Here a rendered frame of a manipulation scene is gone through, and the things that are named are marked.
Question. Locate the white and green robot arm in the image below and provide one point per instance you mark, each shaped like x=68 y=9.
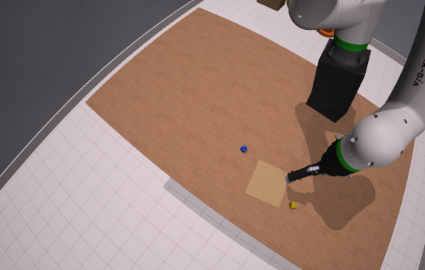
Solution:
x=378 y=139

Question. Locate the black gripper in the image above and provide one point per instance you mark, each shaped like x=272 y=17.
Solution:
x=321 y=167

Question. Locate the tan flat mat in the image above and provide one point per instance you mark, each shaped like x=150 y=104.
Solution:
x=267 y=184

